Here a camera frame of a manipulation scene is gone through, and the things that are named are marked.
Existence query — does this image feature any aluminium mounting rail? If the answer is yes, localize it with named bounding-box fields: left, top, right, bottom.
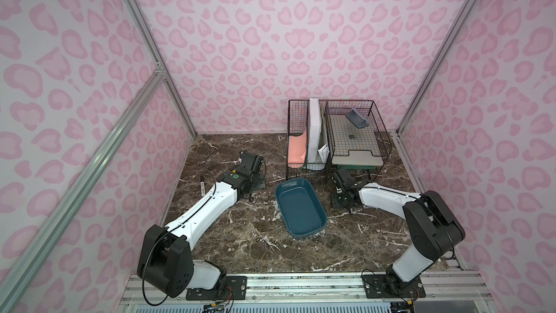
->
left=117, top=270, right=498, bottom=312

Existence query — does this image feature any black marker pen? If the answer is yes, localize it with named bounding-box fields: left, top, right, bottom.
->
left=200, top=175, right=206, bottom=198

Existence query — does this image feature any white document binder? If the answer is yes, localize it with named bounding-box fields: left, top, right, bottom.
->
left=306, top=98, right=322, bottom=171

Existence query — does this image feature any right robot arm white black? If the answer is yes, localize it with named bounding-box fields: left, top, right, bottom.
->
left=332, top=169, right=466, bottom=287

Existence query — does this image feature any black wire mesh organizer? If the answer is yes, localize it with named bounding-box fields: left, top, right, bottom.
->
left=286, top=98, right=392, bottom=182

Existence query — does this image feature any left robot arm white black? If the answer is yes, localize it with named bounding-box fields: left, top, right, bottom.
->
left=137, top=152, right=266, bottom=298

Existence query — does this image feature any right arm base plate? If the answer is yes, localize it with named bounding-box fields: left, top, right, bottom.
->
left=361, top=273, right=427, bottom=300

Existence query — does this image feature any pink folder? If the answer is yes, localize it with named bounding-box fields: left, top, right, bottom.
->
left=288, top=130, right=307, bottom=169

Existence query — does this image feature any teal plastic storage box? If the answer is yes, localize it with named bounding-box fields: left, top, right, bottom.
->
left=275, top=178, right=327, bottom=239

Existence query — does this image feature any grey stapler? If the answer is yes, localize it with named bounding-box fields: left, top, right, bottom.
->
left=346, top=108, right=369, bottom=129

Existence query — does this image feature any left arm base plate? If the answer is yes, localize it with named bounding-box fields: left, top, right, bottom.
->
left=186, top=275, right=248, bottom=301

